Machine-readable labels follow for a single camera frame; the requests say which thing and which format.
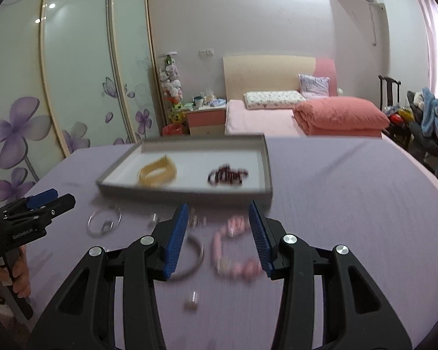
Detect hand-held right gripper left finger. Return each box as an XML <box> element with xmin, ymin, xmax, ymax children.
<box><xmin>27</xmin><ymin>203</ymin><xmax>189</xmax><ymax>350</ymax></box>

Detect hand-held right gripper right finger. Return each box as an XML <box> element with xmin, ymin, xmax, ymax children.
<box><xmin>248</xmin><ymin>200</ymin><xmax>413</xmax><ymax>350</ymax></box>

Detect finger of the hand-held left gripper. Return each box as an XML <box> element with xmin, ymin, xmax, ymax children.
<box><xmin>0</xmin><ymin>188</ymin><xmax>59</xmax><ymax>222</ymax></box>
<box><xmin>31</xmin><ymin>193</ymin><xmax>77</xmax><ymax>227</ymax></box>

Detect dark thin bangle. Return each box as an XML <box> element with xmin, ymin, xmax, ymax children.
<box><xmin>168</xmin><ymin>235</ymin><xmax>206</xmax><ymax>283</ymax></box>

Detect pink beaded bracelet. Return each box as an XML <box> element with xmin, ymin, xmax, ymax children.
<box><xmin>212</xmin><ymin>217</ymin><xmax>267</xmax><ymax>285</ymax></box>

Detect silver clear bracelet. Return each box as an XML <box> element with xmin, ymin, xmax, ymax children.
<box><xmin>87</xmin><ymin>206</ymin><xmax>123</xmax><ymax>236</ymax></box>

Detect grey shallow cardboard box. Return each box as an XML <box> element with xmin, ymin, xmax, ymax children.
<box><xmin>96</xmin><ymin>134</ymin><xmax>274</xmax><ymax>214</ymax></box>

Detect person's left hand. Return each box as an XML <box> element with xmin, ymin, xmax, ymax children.
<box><xmin>0</xmin><ymin>248</ymin><xmax>32</xmax><ymax>301</ymax></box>

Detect cluster of small silver earrings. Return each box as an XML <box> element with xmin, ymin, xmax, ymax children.
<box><xmin>188</xmin><ymin>213</ymin><xmax>208</xmax><ymax>230</ymax></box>

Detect yellow wide bangle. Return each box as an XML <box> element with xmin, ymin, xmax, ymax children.
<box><xmin>138</xmin><ymin>155</ymin><xmax>178</xmax><ymax>187</ymax></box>

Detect red bin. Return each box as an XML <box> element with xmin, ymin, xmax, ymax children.
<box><xmin>162</xmin><ymin>123</ymin><xmax>185</xmax><ymax>137</ymax></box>

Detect pink bed mattress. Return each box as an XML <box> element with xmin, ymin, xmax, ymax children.
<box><xmin>224</xmin><ymin>98</ymin><xmax>387</xmax><ymax>138</ymax></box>

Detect pink nightstand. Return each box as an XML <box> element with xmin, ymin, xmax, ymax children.
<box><xmin>185</xmin><ymin>106</ymin><xmax>227</xmax><ymax>137</ymax></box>

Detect floral sliding door wardrobe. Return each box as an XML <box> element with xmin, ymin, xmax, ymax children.
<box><xmin>0</xmin><ymin>0</ymin><xmax>165</xmax><ymax>205</ymax></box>

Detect floral long pillow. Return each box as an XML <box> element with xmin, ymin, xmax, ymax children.
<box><xmin>243</xmin><ymin>90</ymin><xmax>304</xmax><ymax>110</ymax></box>

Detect folded pink quilt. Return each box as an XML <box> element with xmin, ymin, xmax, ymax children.
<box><xmin>291</xmin><ymin>97</ymin><xmax>391</xmax><ymax>138</ymax></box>

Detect hanging plush toys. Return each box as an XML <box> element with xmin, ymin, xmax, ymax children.
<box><xmin>159</xmin><ymin>54</ymin><xmax>185</xmax><ymax>123</ymax></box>

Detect small purple pillow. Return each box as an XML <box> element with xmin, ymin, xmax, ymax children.
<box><xmin>298</xmin><ymin>74</ymin><xmax>331</xmax><ymax>98</ymax></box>

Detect cream and pink headboard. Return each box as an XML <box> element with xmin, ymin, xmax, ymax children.
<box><xmin>223</xmin><ymin>55</ymin><xmax>338</xmax><ymax>99</ymax></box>

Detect dark wooden chair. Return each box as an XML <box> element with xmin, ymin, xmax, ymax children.
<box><xmin>378</xmin><ymin>75</ymin><xmax>413</xmax><ymax>150</ymax></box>

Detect pink curtain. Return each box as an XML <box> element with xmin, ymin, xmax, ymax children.
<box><xmin>411</xmin><ymin>0</ymin><xmax>438</xmax><ymax>99</ymax></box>

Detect dark red beaded bracelet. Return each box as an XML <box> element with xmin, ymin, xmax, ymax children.
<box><xmin>207</xmin><ymin>165</ymin><xmax>249</xmax><ymax>187</ymax></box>

